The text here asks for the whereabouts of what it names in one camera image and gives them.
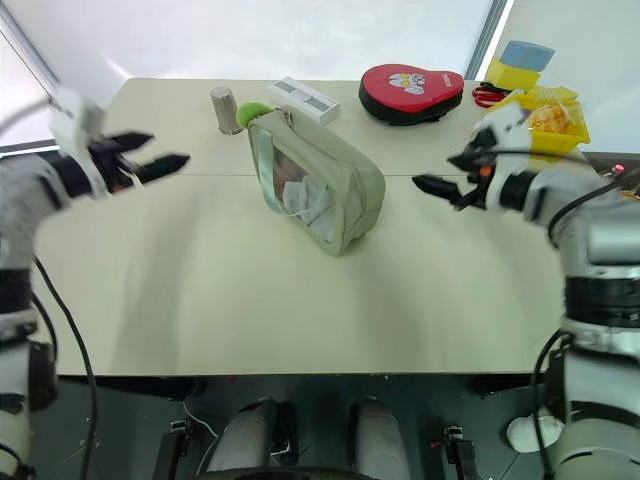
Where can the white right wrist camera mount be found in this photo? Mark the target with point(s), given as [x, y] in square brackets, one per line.
[505, 125]

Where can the yellow plastic bin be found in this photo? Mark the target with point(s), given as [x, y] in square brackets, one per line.
[560, 130]

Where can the grey robot left leg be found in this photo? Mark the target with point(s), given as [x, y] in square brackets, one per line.
[245, 435]

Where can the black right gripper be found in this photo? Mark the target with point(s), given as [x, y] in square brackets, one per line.
[477, 182]

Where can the clear bag orange snacks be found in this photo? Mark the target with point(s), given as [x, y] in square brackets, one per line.
[552, 116]

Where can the black table leg bracket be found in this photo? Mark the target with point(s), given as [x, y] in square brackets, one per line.
[460, 450]
[167, 450]

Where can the white rectangular box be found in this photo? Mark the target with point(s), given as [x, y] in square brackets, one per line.
[304, 100]

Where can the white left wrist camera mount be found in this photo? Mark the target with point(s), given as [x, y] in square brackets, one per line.
[75, 117]

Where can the light green zip pouch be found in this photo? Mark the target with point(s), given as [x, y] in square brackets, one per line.
[320, 185]

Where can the grey window frame post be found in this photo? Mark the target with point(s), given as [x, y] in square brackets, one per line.
[489, 37]
[30, 50]

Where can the grey robot right leg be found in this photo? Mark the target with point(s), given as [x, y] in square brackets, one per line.
[380, 437]

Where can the grey robot leg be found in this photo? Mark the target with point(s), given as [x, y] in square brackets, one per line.
[380, 437]
[245, 435]

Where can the silver metal tumbler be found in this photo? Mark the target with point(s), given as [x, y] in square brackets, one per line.
[226, 111]

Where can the green fluffy pompom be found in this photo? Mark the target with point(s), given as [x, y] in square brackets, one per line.
[250, 113]

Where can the yellow sponge block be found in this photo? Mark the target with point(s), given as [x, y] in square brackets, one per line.
[512, 75]

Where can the white round floor object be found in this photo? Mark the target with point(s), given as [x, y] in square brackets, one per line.
[522, 432]

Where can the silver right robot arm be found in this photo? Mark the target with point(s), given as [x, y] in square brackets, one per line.
[600, 260]

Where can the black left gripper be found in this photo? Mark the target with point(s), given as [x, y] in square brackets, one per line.
[111, 165]

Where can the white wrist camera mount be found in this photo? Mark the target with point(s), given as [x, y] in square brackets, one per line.
[75, 117]
[505, 125]

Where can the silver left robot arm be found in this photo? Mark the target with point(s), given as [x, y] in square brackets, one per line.
[25, 200]

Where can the blue sponge block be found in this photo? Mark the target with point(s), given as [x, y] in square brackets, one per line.
[527, 56]

